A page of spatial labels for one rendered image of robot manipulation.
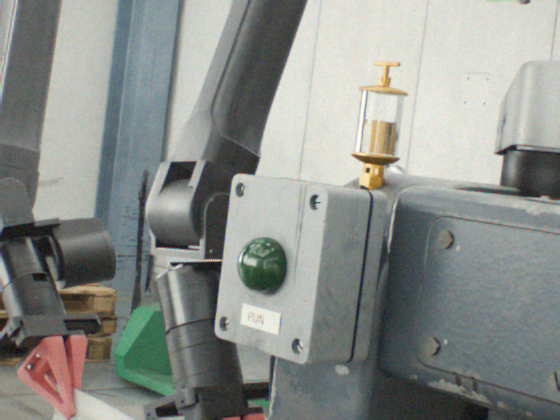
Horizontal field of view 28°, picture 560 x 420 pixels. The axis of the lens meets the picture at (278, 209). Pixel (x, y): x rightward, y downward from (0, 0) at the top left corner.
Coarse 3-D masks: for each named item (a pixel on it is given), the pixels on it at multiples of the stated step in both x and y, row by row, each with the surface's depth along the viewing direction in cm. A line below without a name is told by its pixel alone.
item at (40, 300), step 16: (16, 288) 118; (32, 288) 118; (48, 288) 119; (16, 304) 117; (32, 304) 117; (48, 304) 117; (16, 320) 113; (64, 320) 117; (80, 320) 118; (96, 320) 119; (0, 336) 114; (0, 352) 115; (16, 352) 117
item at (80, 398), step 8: (72, 392) 113; (80, 392) 112; (80, 400) 112; (88, 400) 111; (96, 400) 110; (80, 408) 112; (88, 408) 111; (96, 408) 110; (104, 408) 109; (112, 408) 108; (56, 416) 115; (72, 416) 113; (80, 416) 112; (88, 416) 111; (96, 416) 110; (104, 416) 109; (112, 416) 107; (120, 416) 106; (128, 416) 106
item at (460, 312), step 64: (384, 192) 65; (448, 192) 59; (512, 192) 67; (384, 256) 60; (448, 256) 57; (512, 256) 54; (384, 320) 60; (448, 320) 57; (512, 320) 54; (320, 384) 62; (384, 384) 61; (448, 384) 57; (512, 384) 54
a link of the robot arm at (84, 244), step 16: (0, 192) 121; (16, 192) 121; (0, 208) 120; (16, 208) 121; (0, 224) 120; (16, 224) 120; (32, 224) 121; (48, 224) 123; (64, 224) 124; (80, 224) 125; (96, 224) 126; (0, 240) 122; (64, 240) 123; (80, 240) 123; (96, 240) 124; (64, 256) 121; (80, 256) 122; (96, 256) 123; (112, 256) 124; (64, 272) 122; (80, 272) 122; (96, 272) 123; (112, 272) 125; (64, 288) 123
